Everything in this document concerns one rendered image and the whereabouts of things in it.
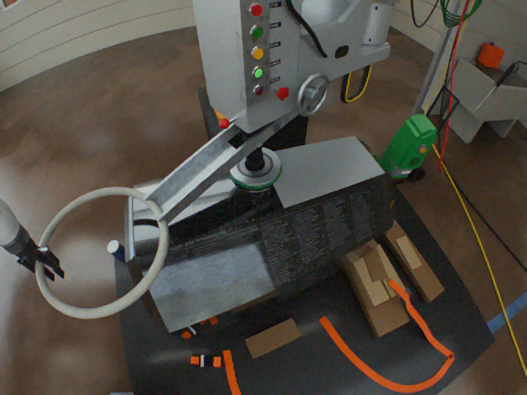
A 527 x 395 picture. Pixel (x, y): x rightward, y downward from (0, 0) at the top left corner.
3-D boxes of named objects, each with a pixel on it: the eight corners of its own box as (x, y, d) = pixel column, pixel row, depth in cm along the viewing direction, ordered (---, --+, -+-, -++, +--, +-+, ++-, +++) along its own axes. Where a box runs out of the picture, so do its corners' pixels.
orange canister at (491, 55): (470, 61, 211) (481, 37, 185) (491, 64, 218) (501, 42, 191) (484, 70, 199) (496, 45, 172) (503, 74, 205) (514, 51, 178)
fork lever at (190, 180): (282, 88, 98) (281, 79, 94) (318, 108, 89) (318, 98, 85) (147, 197, 86) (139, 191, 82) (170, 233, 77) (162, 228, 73)
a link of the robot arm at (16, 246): (18, 241, 48) (30, 252, 53) (22, 216, 53) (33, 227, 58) (-6, 249, 45) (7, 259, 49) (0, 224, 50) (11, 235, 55)
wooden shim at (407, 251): (394, 240, 166) (395, 240, 164) (405, 236, 167) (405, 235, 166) (411, 270, 151) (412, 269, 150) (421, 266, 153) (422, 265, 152)
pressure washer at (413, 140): (405, 155, 229) (441, 81, 159) (420, 182, 208) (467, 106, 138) (376, 157, 227) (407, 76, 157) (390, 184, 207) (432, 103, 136)
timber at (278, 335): (254, 358, 130) (252, 358, 120) (245, 340, 136) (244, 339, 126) (299, 337, 137) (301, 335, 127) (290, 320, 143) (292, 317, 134)
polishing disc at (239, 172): (252, 142, 112) (252, 139, 111) (291, 162, 104) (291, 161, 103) (219, 169, 102) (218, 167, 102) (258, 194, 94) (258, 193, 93)
